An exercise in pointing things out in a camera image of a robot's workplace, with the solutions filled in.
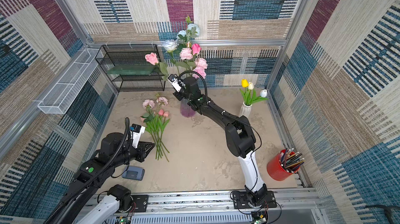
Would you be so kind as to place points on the red cup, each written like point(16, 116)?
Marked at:
point(276, 170)

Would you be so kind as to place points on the yellow tulip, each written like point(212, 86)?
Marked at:
point(244, 83)

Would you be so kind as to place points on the white wire mesh basket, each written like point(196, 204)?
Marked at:
point(61, 96)

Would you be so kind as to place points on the purple glass vase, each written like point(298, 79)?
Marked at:
point(185, 109)

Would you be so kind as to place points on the green mat on shelf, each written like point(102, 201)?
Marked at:
point(131, 70)

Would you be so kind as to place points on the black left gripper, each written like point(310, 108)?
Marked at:
point(141, 148)

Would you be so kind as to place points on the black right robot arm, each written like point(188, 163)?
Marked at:
point(240, 139)

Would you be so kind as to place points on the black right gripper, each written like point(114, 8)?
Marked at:
point(183, 89)

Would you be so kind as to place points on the pink tulip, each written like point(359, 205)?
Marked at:
point(166, 114)
point(151, 126)
point(161, 112)

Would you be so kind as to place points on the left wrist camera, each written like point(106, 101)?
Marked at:
point(136, 132)

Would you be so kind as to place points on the pink rose bouquet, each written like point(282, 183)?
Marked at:
point(184, 53)

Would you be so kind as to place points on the grey blue small case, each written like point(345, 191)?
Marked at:
point(133, 173)

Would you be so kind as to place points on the white ribbed vase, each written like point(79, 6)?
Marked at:
point(245, 110)

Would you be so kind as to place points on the pencils in red cup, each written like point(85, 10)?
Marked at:
point(290, 161)

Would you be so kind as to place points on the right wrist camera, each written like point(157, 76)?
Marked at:
point(176, 83)

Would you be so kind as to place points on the white tulip bud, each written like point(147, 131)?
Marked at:
point(264, 93)

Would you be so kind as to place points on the black wire shelf rack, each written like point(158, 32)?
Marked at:
point(113, 55)

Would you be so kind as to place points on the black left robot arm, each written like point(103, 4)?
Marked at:
point(117, 149)

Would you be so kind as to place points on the cream white tulip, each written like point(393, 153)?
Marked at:
point(250, 86)

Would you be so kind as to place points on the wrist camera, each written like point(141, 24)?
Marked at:
point(176, 83)
point(136, 132)

